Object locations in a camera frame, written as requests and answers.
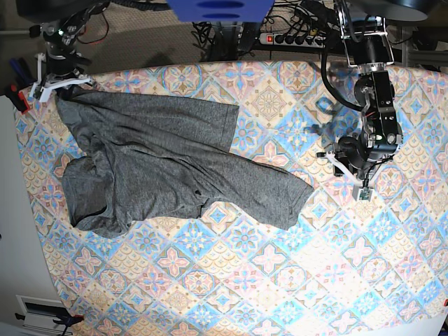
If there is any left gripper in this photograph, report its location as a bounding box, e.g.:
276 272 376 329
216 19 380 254
328 136 389 177

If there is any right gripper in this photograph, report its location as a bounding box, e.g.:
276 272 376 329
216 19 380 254
45 50 92 101

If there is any grey t-shirt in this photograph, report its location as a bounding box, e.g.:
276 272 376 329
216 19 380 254
55 90 314 238

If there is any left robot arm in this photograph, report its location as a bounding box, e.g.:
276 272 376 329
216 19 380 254
318 1 403 181

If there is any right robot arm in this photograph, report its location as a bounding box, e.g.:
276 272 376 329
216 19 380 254
29 1 110 103

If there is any red black clamp top left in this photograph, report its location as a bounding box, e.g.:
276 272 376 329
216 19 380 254
5 84 29 114

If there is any patterned tablecloth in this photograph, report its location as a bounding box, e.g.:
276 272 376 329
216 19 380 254
14 62 447 335

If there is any white power strip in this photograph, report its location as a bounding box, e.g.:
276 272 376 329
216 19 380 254
258 33 324 49

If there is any white vent panel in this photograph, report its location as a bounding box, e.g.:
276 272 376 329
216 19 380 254
15 295 68 335

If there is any blue black clamp bottom left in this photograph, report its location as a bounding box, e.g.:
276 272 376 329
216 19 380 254
15 313 84 332

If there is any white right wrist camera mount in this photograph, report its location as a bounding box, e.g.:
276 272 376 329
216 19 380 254
28 52 95 103

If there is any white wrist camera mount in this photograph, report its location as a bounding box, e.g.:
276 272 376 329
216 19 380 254
28 52 95 103
316 151 384 201

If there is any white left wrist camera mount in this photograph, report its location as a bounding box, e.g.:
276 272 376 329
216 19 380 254
316 151 384 201

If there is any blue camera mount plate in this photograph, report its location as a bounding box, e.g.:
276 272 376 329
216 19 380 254
167 0 274 22

